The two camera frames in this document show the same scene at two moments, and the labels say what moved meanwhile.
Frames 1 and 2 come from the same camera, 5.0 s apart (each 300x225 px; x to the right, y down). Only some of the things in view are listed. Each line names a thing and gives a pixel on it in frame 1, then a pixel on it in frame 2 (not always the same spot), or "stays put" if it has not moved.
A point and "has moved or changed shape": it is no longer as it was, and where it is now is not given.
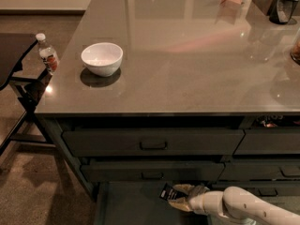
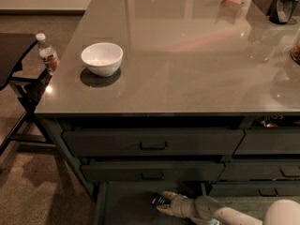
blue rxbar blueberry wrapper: [168, 193] has moved or changed shape
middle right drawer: [259, 171] stays put
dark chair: [30, 129] stays put
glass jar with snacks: [295, 49] stays put
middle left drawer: [153, 171] stays put
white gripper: [197, 199] → [182, 205]
